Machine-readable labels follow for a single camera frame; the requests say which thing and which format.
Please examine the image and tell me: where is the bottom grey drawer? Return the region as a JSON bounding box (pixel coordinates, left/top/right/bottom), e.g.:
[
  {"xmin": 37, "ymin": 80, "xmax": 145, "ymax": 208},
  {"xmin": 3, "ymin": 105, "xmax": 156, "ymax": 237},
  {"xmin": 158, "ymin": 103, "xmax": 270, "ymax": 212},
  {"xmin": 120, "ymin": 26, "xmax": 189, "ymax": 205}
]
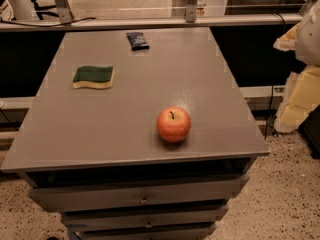
[{"xmin": 79, "ymin": 222, "xmax": 216, "ymax": 240}]

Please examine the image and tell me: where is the grey drawer cabinet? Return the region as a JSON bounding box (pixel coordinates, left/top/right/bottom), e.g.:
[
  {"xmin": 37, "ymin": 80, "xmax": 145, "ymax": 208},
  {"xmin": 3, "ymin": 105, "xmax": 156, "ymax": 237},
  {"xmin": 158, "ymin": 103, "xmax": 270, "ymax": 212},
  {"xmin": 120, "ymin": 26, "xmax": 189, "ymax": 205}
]
[{"xmin": 0, "ymin": 27, "xmax": 270, "ymax": 240}]

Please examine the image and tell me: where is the green and yellow sponge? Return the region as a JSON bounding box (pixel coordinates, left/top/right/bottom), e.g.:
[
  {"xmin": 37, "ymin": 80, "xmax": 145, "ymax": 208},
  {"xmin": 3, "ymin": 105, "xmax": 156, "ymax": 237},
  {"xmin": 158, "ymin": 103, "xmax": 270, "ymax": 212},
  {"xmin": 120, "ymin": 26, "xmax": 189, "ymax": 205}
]
[{"xmin": 72, "ymin": 66, "xmax": 115, "ymax": 89}]

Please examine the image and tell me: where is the black hanging cable right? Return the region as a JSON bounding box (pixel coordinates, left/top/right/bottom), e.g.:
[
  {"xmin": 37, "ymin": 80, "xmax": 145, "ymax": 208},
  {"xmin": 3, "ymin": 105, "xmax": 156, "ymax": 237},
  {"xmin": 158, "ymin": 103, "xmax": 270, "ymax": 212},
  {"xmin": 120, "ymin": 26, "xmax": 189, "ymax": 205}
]
[{"xmin": 264, "ymin": 13, "xmax": 287, "ymax": 140}]

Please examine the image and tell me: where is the white pipe top left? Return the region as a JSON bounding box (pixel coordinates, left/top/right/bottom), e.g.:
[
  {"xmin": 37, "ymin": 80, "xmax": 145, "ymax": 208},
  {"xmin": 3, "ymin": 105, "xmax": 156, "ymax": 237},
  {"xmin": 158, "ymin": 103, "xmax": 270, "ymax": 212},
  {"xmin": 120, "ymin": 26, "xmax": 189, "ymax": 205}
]
[{"xmin": 6, "ymin": 0, "xmax": 38, "ymax": 21}]

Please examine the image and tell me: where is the black cable on railing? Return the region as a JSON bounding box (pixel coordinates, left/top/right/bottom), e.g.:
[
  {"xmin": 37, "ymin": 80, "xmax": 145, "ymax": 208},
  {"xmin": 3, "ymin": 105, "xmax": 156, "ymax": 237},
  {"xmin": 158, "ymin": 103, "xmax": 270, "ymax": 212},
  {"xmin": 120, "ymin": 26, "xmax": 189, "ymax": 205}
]
[{"xmin": 0, "ymin": 16, "xmax": 98, "ymax": 28}]

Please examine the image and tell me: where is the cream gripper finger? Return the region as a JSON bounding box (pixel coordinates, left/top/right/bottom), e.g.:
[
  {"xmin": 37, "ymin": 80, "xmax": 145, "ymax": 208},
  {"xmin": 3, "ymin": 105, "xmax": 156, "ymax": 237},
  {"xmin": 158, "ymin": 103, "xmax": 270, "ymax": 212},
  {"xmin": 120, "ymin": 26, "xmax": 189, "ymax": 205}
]
[
  {"xmin": 273, "ymin": 24, "xmax": 299, "ymax": 51},
  {"xmin": 274, "ymin": 65, "xmax": 320, "ymax": 133}
]

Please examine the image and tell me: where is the metal railing bar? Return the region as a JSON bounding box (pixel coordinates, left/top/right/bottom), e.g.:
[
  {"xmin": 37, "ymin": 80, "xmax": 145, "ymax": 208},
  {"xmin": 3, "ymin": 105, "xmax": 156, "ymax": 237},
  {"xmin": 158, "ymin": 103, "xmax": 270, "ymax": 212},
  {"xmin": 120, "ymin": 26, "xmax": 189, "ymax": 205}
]
[{"xmin": 0, "ymin": 14, "xmax": 302, "ymax": 32}]

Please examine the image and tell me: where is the middle grey drawer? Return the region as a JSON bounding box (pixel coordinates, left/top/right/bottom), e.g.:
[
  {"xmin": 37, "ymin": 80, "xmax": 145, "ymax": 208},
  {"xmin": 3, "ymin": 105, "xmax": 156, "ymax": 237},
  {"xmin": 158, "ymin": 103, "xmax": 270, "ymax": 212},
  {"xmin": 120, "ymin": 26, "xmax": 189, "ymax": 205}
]
[{"xmin": 62, "ymin": 203, "xmax": 228, "ymax": 232}]

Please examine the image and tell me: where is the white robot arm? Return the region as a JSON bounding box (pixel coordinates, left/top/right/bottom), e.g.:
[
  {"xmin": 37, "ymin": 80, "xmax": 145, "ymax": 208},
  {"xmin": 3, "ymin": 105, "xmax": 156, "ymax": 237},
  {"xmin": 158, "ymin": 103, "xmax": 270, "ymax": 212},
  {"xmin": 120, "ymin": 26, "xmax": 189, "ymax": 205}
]
[{"xmin": 273, "ymin": 4, "xmax": 320, "ymax": 133}]

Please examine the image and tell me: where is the grey drawer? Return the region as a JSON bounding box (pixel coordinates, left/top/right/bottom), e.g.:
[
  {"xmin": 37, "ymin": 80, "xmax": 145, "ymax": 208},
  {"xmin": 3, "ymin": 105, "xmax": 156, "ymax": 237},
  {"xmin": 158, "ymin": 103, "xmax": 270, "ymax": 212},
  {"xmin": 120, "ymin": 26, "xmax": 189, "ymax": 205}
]
[
  {"xmin": 30, "ymin": 174, "xmax": 249, "ymax": 212},
  {"xmin": 62, "ymin": 203, "xmax": 228, "ymax": 232},
  {"xmin": 79, "ymin": 222, "xmax": 216, "ymax": 240}
]

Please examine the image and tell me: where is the dark blue snack packet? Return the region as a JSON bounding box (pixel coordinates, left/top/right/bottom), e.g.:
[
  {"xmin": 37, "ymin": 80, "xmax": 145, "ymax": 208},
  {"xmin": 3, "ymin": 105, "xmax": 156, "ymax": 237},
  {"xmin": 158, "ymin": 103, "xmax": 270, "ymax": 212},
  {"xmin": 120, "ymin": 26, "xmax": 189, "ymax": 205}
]
[{"xmin": 126, "ymin": 32, "xmax": 149, "ymax": 51}]

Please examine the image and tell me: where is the red apple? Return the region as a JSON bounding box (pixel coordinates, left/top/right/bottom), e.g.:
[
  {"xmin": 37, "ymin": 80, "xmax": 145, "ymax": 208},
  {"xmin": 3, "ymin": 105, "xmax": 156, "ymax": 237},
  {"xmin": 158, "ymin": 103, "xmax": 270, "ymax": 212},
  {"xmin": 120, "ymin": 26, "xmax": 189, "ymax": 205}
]
[{"xmin": 156, "ymin": 107, "xmax": 191, "ymax": 143}]

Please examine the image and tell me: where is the top grey drawer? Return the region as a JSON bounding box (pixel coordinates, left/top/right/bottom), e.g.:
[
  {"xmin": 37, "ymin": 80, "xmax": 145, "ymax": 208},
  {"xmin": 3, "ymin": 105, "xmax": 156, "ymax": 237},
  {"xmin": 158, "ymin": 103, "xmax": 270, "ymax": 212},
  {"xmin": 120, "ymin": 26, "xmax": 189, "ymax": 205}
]
[{"xmin": 30, "ymin": 174, "xmax": 249, "ymax": 212}]

